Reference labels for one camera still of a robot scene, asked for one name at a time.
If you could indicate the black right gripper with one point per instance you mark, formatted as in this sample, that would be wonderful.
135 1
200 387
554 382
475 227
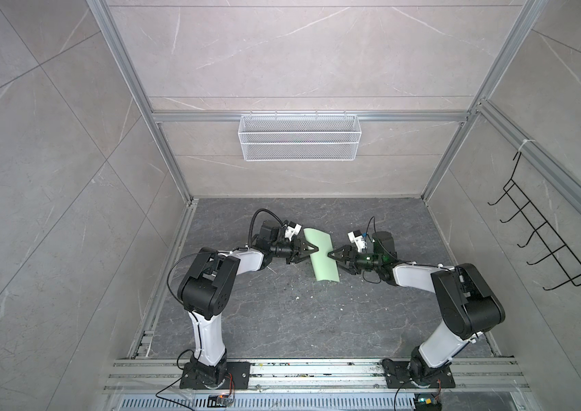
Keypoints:
342 260

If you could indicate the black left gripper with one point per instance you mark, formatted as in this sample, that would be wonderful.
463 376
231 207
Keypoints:
299 243

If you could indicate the light green paper sheet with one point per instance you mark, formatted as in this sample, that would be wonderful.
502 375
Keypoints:
325 268

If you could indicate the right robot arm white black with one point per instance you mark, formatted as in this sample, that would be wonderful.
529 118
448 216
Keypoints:
467 304

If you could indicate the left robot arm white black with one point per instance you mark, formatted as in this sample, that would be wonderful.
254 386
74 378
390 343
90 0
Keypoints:
207 286

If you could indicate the right small circuit board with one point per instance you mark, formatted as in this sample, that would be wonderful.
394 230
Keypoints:
427 403

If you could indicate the small circuit board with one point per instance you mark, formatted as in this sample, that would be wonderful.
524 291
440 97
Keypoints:
220 401
427 403

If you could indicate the left small circuit board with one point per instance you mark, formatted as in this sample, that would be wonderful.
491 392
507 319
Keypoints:
220 401

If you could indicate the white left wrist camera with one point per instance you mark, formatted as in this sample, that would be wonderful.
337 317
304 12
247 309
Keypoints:
292 229

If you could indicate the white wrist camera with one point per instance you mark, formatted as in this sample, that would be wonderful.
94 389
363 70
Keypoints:
358 240
292 229

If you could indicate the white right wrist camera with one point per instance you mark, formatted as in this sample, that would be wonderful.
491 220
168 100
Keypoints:
358 240

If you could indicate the white wire mesh basket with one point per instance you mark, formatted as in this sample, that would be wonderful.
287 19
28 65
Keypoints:
316 137

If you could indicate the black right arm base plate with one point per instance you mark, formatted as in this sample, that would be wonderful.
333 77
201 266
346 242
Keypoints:
416 374

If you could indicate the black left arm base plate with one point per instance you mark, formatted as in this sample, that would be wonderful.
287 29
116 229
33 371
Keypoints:
197 376

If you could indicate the aluminium frame rail front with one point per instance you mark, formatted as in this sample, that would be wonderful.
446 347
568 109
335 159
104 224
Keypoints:
315 375

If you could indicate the black wire hook rack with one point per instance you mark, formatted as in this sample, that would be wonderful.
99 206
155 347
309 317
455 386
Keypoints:
540 227

